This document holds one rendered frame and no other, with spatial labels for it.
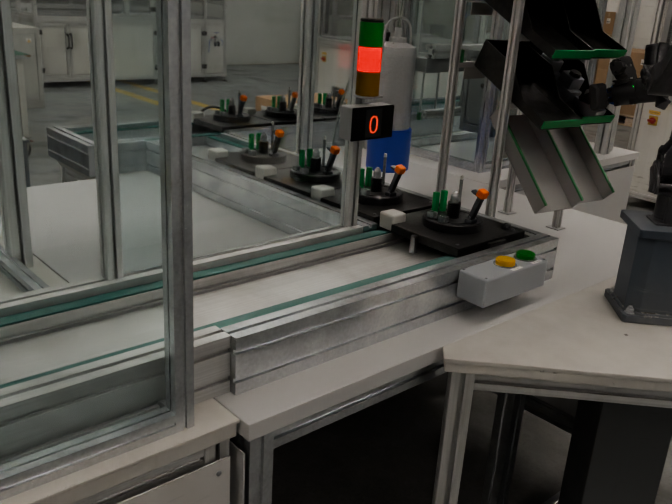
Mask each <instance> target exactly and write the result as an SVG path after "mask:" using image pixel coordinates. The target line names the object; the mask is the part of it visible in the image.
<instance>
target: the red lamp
mask: <svg viewBox="0 0 672 504"><path fill-rule="evenodd" d="M381 59H382V48H372V47H362V46H359V47H358V60H357V71H361V72H380V71H381Z"/></svg>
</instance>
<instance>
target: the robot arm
mask: <svg viewBox="0 0 672 504"><path fill-rule="evenodd" d="M610 69H611V72H612V74H613V75H614V77H615V79H616V80H613V83H612V84H613V85H612V86H611V87H610V88H606V84H604V83H598V84H591V85H590V86H589V93H586V94H583V95H581V96H579V101H582V102H584V103H586V104H589V105H590V109H591V110H592V111H596V110H602V109H605V108H606V107H607V106H608V105H609V104H612V105H614V106H621V105H629V104H630V105H633V104H639V103H649V102H655V107H657V108H659V109H662V110H665V109H666V108H667V106H668V105H669V104H670V103H671V101H670V100H669V96H672V45H669V44H668V43H664V42H659V43H656V44H650V45H646V47H645V56H644V65H643V69H641V72H640V76H639V78H637V74H636V70H635V67H634V64H633V61H632V59H631V57H630V56H621V57H619V58H618V59H613V60H612V62H610ZM608 97H609V98H608ZM607 99H608V100H607ZM669 138H670V139H669V140H668V141H667V142H666V143H665V144H664V145H661V146H660V147H659V149H658V153H657V158H656V160H654V162H653V164H652V166H651V167H650V180H649V188H648V192H651V193H653V194H655V195H657V198H656V203H655V208H654V212H653V215H646V217H647V218H648V219H649V220H650V221H651V222H652V223H653V224H655V225H656V226H667V227H672V131H671V135H670V137H669ZM664 184H671V185H664Z"/></svg>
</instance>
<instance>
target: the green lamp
mask: <svg viewBox="0 0 672 504"><path fill-rule="evenodd" d="M383 33H384V23H378V22H364V21H361V22H360V30H359V46H362V47H372V48H381V47H382V46H383Z"/></svg>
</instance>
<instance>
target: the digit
mask: <svg viewBox="0 0 672 504"><path fill-rule="evenodd" d="M382 110H383V108H380V109H368V110H366V123H365V136H364V138H369V137H377V136H380V135H381V123H382Z"/></svg>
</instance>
